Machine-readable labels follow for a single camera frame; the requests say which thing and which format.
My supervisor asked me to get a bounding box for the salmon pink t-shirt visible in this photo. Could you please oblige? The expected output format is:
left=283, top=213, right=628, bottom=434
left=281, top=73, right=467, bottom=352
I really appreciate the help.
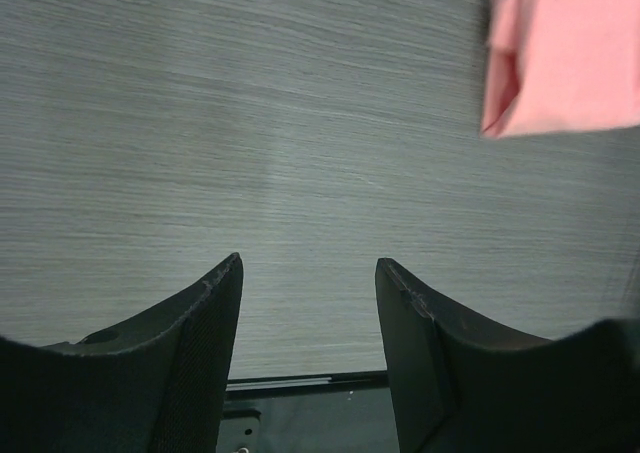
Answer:
left=481, top=0, right=639, bottom=139

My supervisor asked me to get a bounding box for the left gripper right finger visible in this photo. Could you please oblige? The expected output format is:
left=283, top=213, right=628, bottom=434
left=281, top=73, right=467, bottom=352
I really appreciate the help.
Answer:
left=375, top=258, right=639, bottom=452

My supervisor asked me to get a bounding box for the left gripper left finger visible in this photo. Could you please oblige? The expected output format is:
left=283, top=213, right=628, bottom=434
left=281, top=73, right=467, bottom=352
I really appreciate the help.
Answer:
left=1, top=254, right=243, bottom=452

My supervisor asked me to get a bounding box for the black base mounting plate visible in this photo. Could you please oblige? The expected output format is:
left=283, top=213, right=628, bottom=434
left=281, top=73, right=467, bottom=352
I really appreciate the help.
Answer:
left=216, top=371, right=399, bottom=453

